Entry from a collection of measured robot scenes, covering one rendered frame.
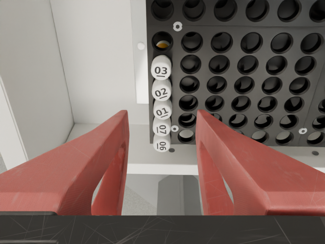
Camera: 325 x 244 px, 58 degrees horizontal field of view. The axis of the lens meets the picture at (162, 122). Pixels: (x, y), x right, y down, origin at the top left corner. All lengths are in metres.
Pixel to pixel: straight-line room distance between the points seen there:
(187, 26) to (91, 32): 0.10
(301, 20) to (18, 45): 0.17
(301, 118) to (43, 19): 0.20
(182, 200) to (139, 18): 1.08
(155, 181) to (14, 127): 1.29
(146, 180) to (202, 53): 1.31
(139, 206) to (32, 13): 1.51
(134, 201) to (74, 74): 1.41
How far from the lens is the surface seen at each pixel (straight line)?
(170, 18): 0.18
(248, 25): 0.19
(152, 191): 1.53
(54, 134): 0.26
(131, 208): 1.70
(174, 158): 0.25
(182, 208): 1.24
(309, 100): 0.22
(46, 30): 0.25
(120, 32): 0.25
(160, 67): 0.18
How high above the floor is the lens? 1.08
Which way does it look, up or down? 56 degrees down
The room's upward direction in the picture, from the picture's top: 177 degrees counter-clockwise
